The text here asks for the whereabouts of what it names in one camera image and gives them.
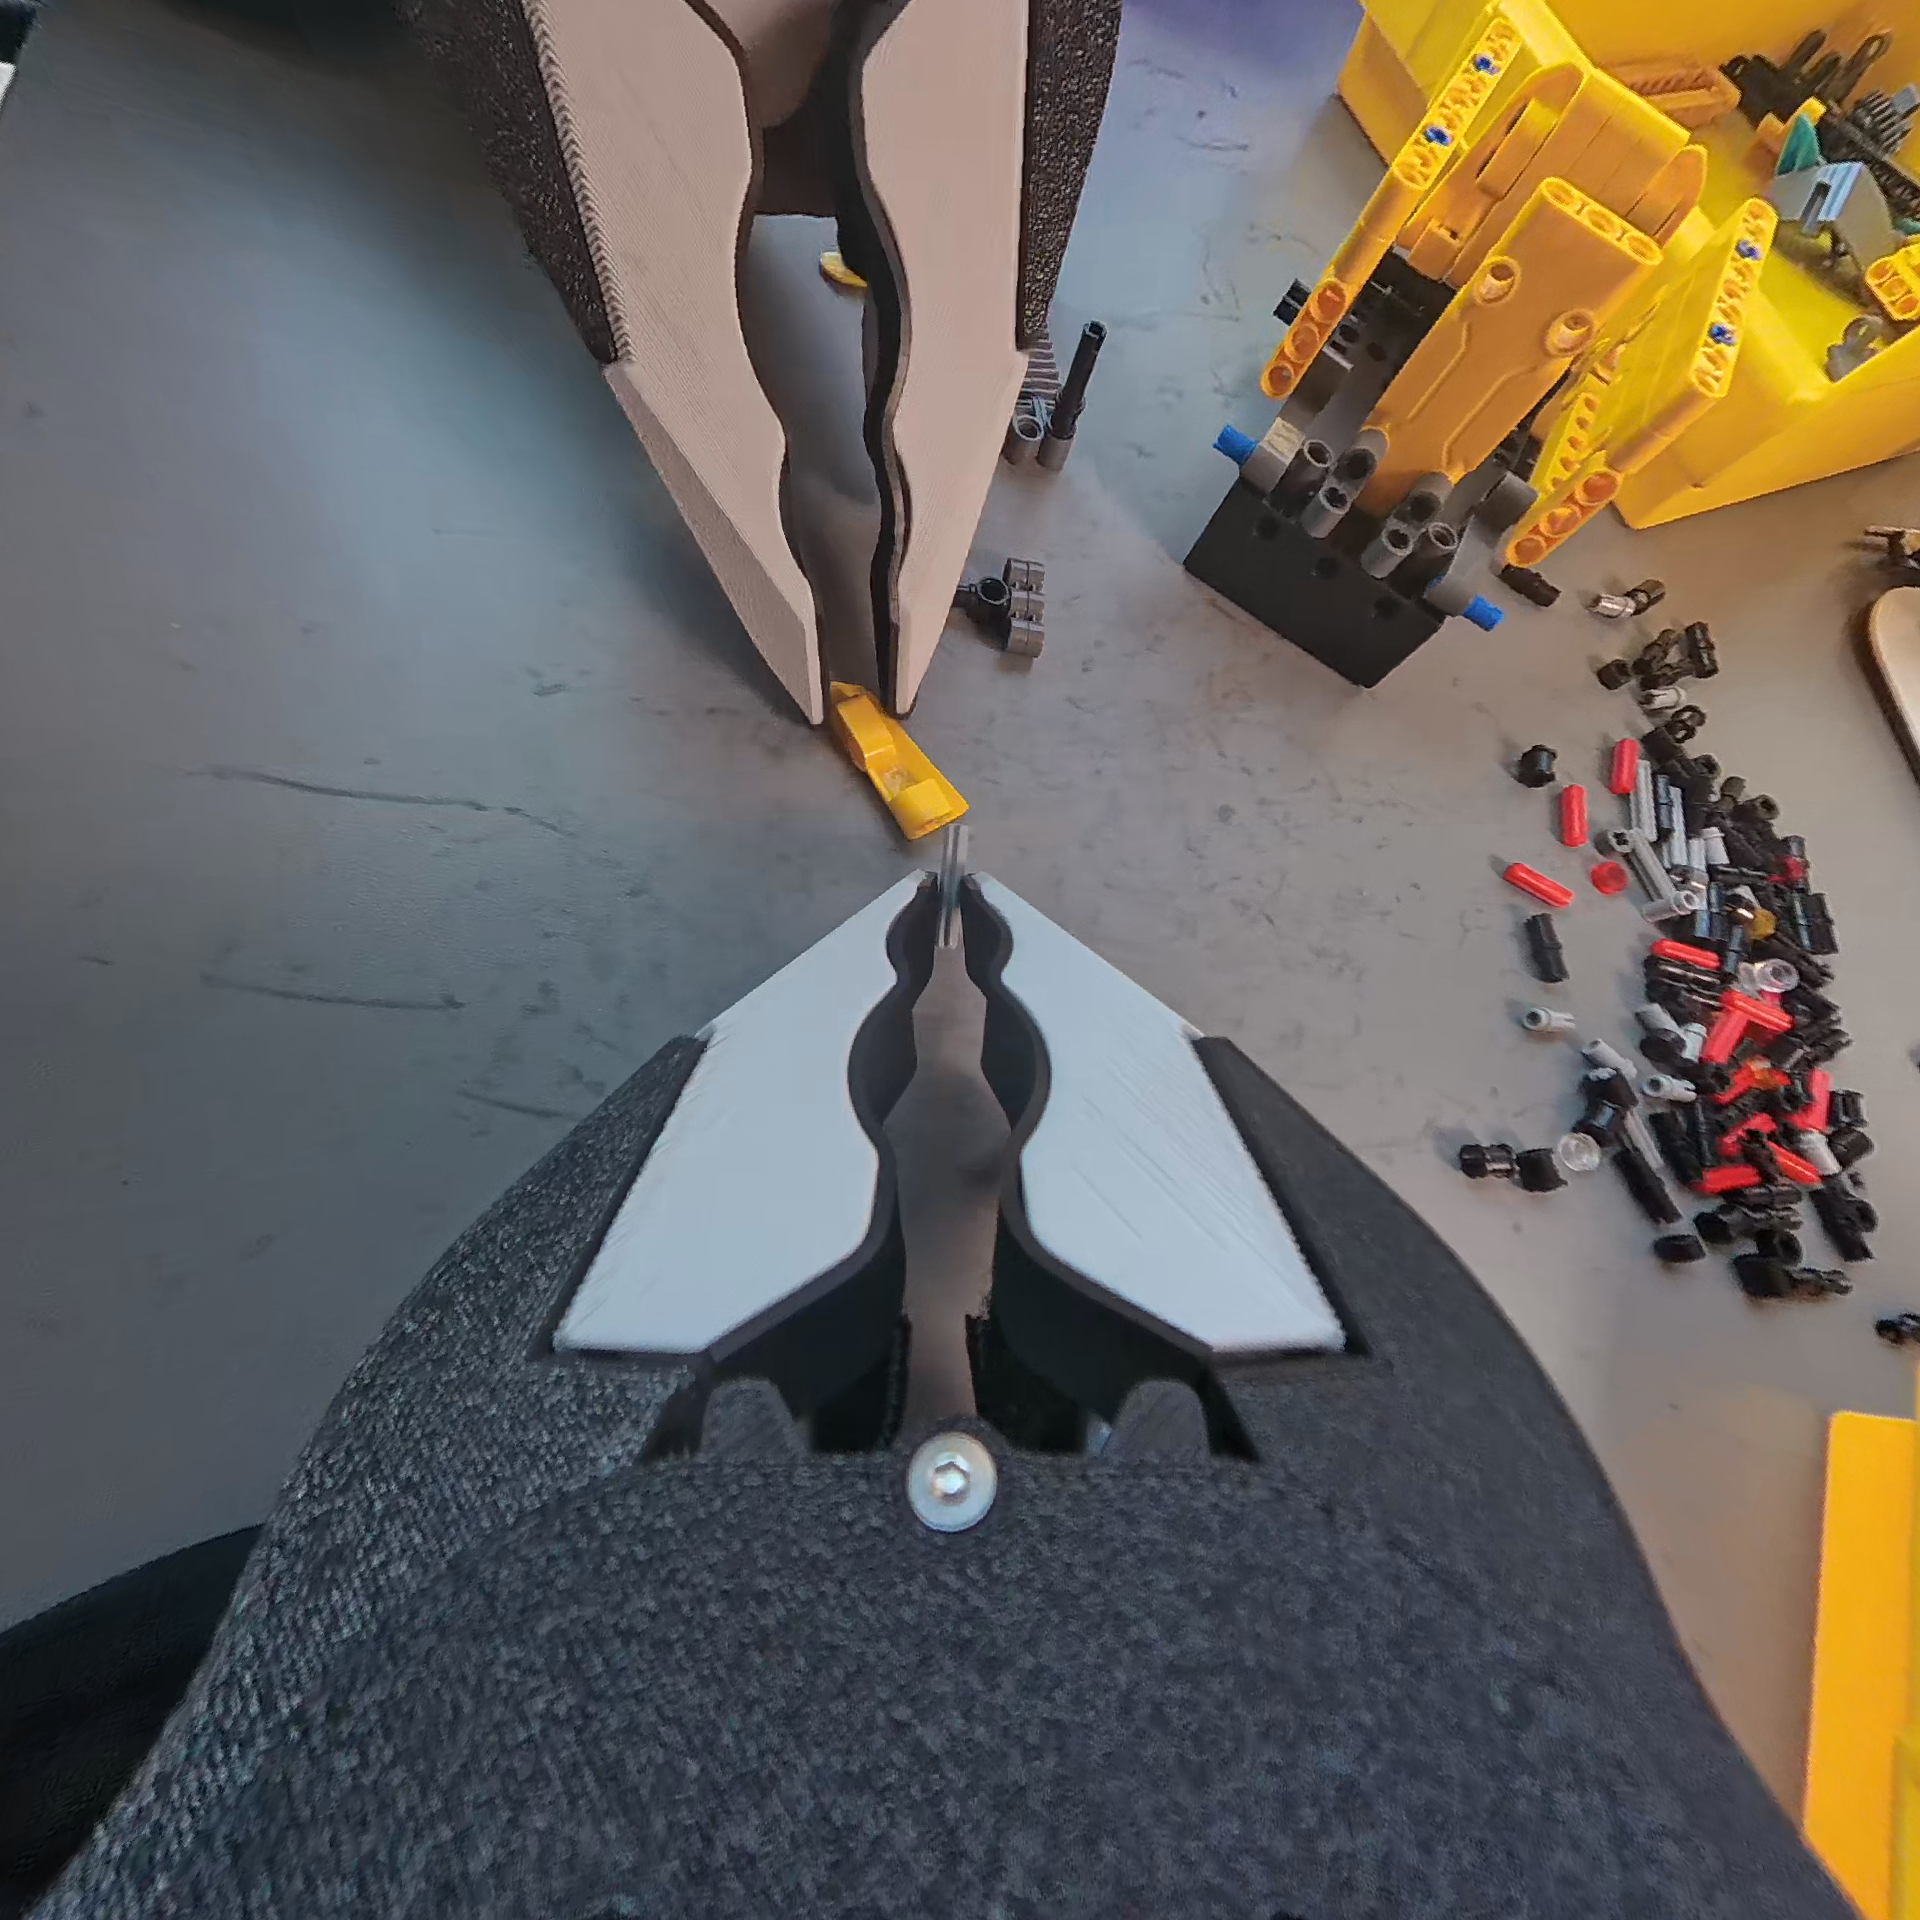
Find yellow grey lego subassembly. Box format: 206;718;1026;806
816;246;1115;472

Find black lego gear parts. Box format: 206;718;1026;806
1722;28;1920;168

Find yellow lego vehicle model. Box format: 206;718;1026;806
1181;0;1782;692

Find small yellow lego piece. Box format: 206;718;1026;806
825;681;972;843

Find pile of small lego pins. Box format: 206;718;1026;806
1459;574;1920;1347

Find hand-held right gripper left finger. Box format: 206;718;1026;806
552;872;940;1454

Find orange lego frame piece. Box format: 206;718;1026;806
1610;57;1744;132

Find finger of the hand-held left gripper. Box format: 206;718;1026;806
856;0;1041;720
528;0;828;726

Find grey lego connector piece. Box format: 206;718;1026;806
952;555;1050;662

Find yellow plastic storage bin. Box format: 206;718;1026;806
1336;0;1920;531
1796;1408;1920;1920

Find grey green lego motor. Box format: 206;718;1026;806
1766;112;1872;230

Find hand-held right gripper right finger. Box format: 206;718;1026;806
960;872;1346;1454

